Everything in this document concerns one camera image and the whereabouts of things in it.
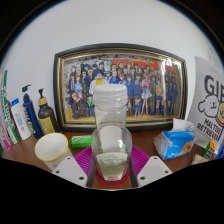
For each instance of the white lotion bottle blue cap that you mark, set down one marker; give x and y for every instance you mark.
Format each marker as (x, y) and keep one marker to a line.
(20, 121)

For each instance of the colourful puzzle cube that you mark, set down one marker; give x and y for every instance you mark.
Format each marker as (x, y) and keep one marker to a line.
(210, 150)

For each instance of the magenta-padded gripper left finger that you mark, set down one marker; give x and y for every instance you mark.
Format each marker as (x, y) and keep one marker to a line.
(70, 170)

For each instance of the brown pump bottle yellow label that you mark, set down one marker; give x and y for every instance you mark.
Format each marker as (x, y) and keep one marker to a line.
(46, 118)

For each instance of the clear plastic drink bottle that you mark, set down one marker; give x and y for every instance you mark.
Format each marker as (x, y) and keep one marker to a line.
(111, 140)

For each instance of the small green pack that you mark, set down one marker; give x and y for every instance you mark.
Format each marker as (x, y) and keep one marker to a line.
(80, 141)

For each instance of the small patterned packet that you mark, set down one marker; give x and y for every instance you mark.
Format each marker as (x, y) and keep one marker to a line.
(199, 159)

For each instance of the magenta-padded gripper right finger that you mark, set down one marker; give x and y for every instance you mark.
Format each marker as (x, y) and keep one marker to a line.
(153, 170)

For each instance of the framed group picture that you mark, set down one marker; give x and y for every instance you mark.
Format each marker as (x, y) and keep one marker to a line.
(146, 86)

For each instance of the dark blue pump bottle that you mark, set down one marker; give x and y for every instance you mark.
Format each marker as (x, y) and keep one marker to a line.
(31, 116)

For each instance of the tall white green tube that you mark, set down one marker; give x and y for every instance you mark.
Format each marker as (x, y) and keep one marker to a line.
(7, 110)

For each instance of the blue tissue pack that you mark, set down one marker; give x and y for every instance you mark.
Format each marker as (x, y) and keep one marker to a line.
(175, 143)

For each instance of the white printed paper gift bag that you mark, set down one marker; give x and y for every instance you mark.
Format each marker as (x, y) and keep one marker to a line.
(208, 100)

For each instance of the tall pink printed box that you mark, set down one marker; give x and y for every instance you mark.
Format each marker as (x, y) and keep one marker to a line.
(5, 140)

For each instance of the white mug with yellow rim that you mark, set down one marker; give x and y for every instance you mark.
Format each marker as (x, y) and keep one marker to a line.
(51, 148)

